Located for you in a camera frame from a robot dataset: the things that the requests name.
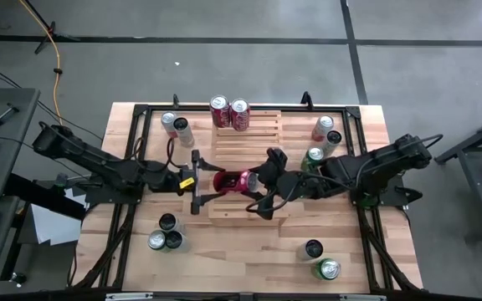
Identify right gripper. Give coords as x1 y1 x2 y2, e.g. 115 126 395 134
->
248 146 308 221

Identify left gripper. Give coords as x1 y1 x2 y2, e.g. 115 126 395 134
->
169 149 228 215

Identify red Coca-Cola can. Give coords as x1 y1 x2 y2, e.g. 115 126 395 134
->
212 169 261 196
208 94 231 129
228 97 251 132

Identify slatted wooden shelf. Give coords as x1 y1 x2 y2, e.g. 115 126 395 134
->
207 109 290 229

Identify green soda can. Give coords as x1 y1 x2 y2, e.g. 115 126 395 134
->
300 145 326 173
310 258 342 282
146 229 169 254

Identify silver and red can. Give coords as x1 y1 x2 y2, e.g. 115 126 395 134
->
310 115 336 143
160 110 180 139

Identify grey clamp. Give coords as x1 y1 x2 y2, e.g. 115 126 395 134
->
54 171 71 189

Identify white paper sheets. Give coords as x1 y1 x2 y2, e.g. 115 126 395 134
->
29 187 87 247

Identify black support beam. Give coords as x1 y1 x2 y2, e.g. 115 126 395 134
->
4 173 87 221

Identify black tripod stand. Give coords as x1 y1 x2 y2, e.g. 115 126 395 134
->
22 0 81 55

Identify black metal table frame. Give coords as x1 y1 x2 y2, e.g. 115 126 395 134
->
69 102 424 293

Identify silver metal bracket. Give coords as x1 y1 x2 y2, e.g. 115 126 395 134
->
105 292 154 301
339 293 387 301

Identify yellow power cable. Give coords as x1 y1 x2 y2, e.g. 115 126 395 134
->
18 0 64 125

